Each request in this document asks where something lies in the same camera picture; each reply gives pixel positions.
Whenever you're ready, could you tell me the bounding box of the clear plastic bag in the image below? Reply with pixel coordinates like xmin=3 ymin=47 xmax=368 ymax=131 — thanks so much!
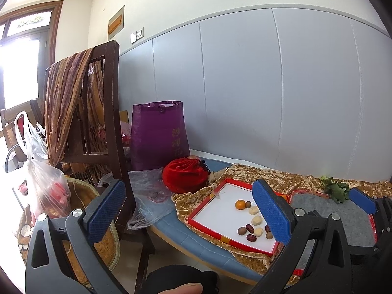
xmin=98 ymin=167 xmax=178 ymax=230

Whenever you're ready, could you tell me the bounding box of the white wall switch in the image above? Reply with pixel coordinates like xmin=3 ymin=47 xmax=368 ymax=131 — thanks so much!
xmin=129 ymin=27 xmax=144 ymax=43

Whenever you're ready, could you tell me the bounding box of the red square tray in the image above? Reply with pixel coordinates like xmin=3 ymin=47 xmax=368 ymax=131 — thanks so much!
xmin=187 ymin=178 xmax=281 ymax=256

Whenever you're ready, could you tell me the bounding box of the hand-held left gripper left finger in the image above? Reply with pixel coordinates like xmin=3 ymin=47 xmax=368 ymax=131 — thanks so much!
xmin=24 ymin=179 xmax=127 ymax=294

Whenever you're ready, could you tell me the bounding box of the orange framed wall panel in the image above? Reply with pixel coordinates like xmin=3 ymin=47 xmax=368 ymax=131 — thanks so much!
xmin=108 ymin=5 xmax=125 ymax=41

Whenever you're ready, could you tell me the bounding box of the pink plastic bag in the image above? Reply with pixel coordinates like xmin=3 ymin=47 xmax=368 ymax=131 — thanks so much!
xmin=119 ymin=119 xmax=133 ymax=147

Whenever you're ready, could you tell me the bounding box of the striped brown cloth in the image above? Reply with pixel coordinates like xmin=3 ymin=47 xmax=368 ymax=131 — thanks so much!
xmin=44 ymin=47 xmax=108 ymax=166

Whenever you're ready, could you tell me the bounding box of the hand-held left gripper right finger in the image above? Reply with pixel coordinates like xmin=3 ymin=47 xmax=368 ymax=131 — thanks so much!
xmin=248 ymin=179 xmax=353 ymax=294

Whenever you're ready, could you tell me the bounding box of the black garment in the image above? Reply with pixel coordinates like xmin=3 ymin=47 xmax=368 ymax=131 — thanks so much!
xmin=144 ymin=265 xmax=219 ymax=294

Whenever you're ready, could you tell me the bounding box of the grey felt mat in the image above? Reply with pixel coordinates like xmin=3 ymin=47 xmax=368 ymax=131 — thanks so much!
xmin=285 ymin=190 xmax=379 ymax=278

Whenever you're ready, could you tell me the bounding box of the purple tote bag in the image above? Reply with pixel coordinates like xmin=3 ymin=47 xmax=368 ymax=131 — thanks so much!
xmin=130 ymin=100 xmax=191 ymax=171

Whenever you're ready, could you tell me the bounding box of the white plastic bag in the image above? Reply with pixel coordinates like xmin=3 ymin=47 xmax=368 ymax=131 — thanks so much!
xmin=15 ymin=111 xmax=72 ymax=221

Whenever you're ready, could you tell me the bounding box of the blue round table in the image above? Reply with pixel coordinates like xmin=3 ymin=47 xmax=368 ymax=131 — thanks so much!
xmin=135 ymin=150 xmax=276 ymax=285

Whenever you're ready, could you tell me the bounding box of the grey felt tray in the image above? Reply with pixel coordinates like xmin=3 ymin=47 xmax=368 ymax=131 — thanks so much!
xmin=288 ymin=188 xmax=379 ymax=278

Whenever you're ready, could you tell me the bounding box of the red velvet drawstring pouch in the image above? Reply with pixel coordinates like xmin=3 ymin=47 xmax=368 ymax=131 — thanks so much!
xmin=162 ymin=158 xmax=210 ymax=194

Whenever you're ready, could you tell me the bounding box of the green bok choy bunch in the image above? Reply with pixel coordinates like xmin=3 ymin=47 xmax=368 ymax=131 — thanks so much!
xmin=320 ymin=176 xmax=350 ymax=204

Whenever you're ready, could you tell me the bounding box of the gold velvet tablecloth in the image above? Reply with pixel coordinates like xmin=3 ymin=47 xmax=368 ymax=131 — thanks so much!
xmin=171 ymin=164 xmax=392 ymax=278

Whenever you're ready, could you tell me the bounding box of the person's left hand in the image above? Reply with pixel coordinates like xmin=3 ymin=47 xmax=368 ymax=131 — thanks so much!
xmin=170 ymin=282 xmax=204 ymax=294

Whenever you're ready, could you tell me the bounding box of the wooden framed window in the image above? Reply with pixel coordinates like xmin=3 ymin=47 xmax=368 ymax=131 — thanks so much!
xmin=0 ymin=1 xmax=63 ymax=111

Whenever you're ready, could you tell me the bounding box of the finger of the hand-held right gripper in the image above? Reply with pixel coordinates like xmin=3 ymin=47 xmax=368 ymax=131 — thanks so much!
xmin=373 ymin=220 xmax=392 ymax=253
xmin=349 ymin=187 xmax=392 ymax=221

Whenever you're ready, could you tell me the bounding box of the dark wooden chair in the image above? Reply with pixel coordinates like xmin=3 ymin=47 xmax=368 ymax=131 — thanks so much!
xmin=0 ymin=99 xmax=43 ymax=166
xmin=44 ymin=40 xmax=157 ymax=293

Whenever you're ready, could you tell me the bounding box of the round straw cushion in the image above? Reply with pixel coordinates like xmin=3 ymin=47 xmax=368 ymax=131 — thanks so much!
xmin=15 ymin=178 xmax=121 ymax=285

